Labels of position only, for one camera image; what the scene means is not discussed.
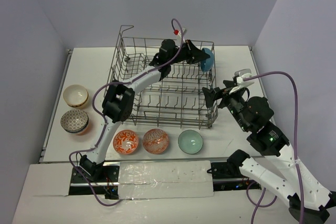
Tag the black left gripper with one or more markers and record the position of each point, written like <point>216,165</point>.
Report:
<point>189,52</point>

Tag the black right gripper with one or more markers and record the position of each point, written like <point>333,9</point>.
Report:
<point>216,92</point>

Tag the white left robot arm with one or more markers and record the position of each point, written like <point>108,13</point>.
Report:
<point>118,101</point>

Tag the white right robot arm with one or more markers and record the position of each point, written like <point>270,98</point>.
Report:
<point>307,200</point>

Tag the pale green bowl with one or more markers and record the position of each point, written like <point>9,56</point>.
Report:
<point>190,142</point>

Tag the orange geometric pattern bowl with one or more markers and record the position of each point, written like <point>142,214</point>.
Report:
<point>155,141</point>

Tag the orange floral pattern bowl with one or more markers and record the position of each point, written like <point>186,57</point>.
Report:
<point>125,142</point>

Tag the white taped sheet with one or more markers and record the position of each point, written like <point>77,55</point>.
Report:
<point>155,180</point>

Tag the white bowl orange rim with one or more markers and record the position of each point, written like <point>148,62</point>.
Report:
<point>75,95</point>

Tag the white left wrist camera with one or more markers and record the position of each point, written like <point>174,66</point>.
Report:
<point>180,34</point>

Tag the grey wire dish rack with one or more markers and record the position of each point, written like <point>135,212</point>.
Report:
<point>177,99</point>

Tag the black mounting rail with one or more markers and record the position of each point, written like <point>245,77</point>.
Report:
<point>107,183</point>

